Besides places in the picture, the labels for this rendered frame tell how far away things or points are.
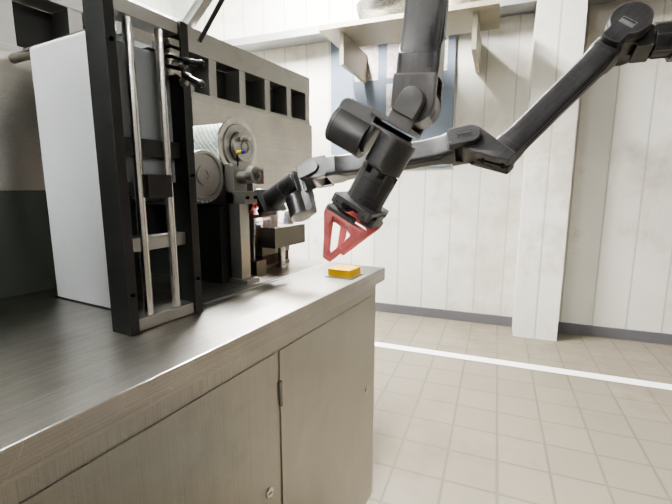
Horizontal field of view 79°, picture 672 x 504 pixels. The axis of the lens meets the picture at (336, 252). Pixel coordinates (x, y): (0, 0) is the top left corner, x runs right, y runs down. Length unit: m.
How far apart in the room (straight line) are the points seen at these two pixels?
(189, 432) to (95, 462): 0.15
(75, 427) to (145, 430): 0.13
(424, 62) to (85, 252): 0.75
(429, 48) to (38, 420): 0.63
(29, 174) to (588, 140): 3.33
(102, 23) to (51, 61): 0.30
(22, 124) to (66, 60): 0.24
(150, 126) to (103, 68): 0.12
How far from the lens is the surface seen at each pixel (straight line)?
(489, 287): 3.62
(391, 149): 0.58
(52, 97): 1.05
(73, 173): 0.99
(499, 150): 0.96
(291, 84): 1.96
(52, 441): 0.56
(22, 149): 1.18
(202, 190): 1.03
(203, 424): 0.75
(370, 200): 0.59
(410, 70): 0.59
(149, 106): 0.83
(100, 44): 0.77
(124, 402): 0.60
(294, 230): 1.26
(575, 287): 3.66
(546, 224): 3.31
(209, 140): 1.11
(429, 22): 0.61
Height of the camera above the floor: 1.15
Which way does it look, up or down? 9 degrees down
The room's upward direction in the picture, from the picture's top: straight up
